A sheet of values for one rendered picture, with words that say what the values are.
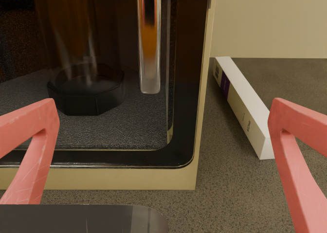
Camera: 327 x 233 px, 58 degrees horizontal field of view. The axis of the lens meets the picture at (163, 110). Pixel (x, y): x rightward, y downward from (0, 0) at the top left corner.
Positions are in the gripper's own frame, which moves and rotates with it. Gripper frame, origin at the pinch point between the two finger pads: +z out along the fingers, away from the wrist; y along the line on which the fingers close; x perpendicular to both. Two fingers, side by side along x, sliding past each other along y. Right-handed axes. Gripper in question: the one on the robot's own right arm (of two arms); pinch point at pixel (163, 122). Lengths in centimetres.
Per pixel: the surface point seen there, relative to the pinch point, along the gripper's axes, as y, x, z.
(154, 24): 0.5, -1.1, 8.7
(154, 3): 0.5, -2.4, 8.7
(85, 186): 9.6, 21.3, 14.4
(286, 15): -28, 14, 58
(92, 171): 8.5, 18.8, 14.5
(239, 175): -10.1, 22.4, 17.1
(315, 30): -36, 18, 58
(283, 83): -24, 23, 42
